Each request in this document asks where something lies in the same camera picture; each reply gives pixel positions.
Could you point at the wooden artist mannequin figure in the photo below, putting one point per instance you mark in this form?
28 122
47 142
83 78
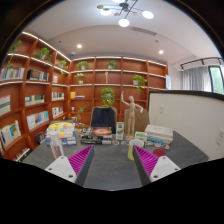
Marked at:
131 113

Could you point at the yellow striped white mug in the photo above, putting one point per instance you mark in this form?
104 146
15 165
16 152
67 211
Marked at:
137 142

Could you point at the stack of colourful books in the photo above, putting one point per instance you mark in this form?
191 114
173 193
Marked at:
65 133

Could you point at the branched globe ceiling lamp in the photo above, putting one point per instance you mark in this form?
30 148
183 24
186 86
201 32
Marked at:
124 6

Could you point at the small round printed disc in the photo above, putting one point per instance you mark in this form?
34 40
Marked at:
149 143
165 146
157 145

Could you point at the tall green white carton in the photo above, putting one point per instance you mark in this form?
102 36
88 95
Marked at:
120 131

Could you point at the flat round red coaster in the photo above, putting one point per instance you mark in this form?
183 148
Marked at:
159 152

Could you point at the black framed window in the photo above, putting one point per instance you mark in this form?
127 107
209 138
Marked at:
216 80

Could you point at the clear plastic drink bottle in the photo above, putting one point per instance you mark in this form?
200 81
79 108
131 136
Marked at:
56 146

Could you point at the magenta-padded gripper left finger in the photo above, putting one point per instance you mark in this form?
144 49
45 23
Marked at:
63 166

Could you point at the dark blue chair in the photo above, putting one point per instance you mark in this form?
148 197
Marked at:
103 118

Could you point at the red-brown wall shelf unit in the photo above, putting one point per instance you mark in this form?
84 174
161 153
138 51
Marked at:
113 78

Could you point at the grey window curtain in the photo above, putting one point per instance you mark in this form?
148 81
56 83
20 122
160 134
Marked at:
196 78

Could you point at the tan upholstered chair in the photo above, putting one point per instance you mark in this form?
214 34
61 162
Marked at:
143 121

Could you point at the white wall socket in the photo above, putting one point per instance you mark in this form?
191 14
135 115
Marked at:
220 136

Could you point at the white wall switch plate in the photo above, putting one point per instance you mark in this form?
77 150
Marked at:
161 109

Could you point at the black ceiling track rail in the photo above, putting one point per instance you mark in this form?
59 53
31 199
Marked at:
200 60

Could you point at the stack of white books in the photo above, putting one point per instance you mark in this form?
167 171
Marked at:
158 131

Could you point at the recessed ceiling spotlight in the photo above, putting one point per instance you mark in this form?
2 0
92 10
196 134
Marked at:
161 52
79 46

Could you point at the small green white box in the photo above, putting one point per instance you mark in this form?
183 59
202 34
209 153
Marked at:
141 135

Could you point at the ceiling air vent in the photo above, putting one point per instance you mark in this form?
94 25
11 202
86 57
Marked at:
143 31

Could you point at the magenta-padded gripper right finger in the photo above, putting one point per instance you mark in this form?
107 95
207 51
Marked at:
160 166

